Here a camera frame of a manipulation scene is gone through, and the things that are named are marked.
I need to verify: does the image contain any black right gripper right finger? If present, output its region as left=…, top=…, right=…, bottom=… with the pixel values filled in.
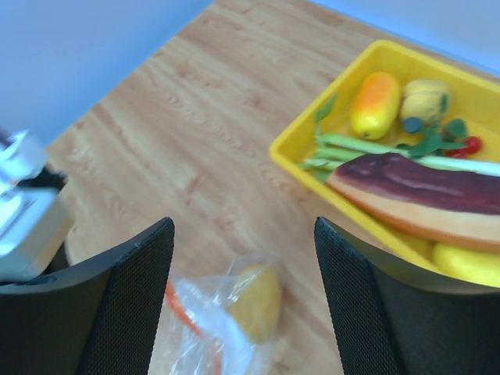
left=314, top=217, right=499, bottom=374

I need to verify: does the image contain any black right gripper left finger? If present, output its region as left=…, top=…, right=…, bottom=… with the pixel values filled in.
left=1, top=218, right=175, bottom=374

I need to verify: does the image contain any clear zip top bag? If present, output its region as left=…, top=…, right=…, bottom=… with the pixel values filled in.
left=148, top=254, right=284, bottom=374

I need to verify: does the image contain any yellow fake lemon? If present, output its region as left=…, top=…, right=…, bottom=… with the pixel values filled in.
left=228, top=263, right=282, bottom=344

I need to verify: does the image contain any yellow fake mango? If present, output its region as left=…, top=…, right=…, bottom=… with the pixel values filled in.
left=433, top=243, right=499, bottom=288

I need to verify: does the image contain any green fake scallion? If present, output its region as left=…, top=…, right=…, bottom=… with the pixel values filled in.
left=298, top=93, right=499, bottom=182

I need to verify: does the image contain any round yellow fake potato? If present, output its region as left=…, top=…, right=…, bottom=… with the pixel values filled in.
left=400, top=79, right=452, bottom=123

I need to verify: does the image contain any small yellow red mango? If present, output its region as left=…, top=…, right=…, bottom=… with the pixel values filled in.
left=350, top=71, right=402, bottom=141

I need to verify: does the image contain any yellow plastic tray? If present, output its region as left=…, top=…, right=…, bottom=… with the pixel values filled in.
left=270, top=40, right=499, bottom=273

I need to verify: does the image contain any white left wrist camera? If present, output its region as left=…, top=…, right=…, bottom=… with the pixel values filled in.
left=1, top=130, right=74, bottom=284

